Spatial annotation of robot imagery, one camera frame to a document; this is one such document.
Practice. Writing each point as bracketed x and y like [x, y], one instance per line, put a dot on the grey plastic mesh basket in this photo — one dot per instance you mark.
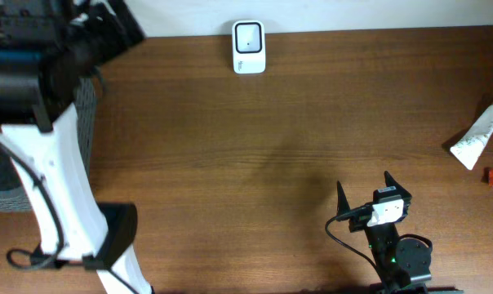
[12, 194]

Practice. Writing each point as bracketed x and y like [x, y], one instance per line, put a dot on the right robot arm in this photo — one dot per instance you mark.
[402, 262]

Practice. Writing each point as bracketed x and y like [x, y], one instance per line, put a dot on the white floral cream tube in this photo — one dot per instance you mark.
[470, 147]

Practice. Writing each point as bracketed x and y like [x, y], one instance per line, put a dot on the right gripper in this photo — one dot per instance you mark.
[343, 205]

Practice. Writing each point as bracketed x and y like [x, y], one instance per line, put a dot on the white barcode scanner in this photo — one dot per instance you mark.
[249, 47]

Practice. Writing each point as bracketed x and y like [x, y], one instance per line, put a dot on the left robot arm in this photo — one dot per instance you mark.
[46, 48]

